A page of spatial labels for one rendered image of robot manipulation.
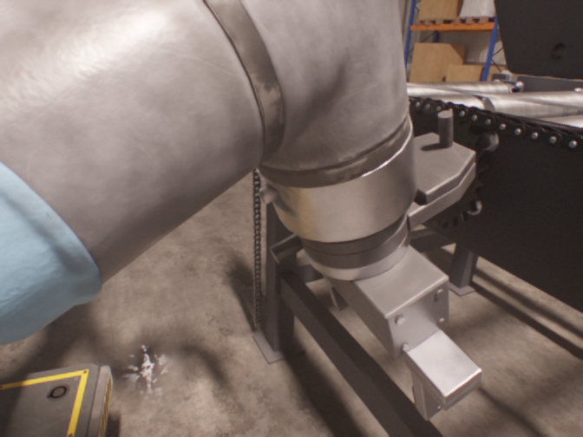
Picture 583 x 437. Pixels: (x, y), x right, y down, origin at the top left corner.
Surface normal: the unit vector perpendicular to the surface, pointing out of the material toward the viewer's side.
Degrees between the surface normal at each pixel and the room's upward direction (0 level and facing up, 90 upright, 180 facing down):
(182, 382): 0
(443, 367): 25
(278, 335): 90
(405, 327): 97
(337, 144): 105
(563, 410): 0
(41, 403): 0
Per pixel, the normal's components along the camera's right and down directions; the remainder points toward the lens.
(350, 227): 0.04, 0.65
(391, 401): 0.03, -0.91
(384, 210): 0.43, 0.49
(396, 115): 0.76, 0.23
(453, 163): -0.29, -0.72
